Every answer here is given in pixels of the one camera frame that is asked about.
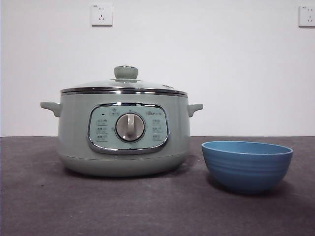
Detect white wall socket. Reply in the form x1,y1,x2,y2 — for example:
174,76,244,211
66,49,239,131
91,3,113,27
298,5,315,28

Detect pale green electric steamer pot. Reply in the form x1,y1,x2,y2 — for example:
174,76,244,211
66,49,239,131
40,92,204,177

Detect blue ribbed bowl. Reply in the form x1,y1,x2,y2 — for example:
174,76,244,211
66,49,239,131
201,141,294,195

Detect glass lid with green knob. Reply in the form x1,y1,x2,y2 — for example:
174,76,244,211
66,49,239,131
61,65,188,95

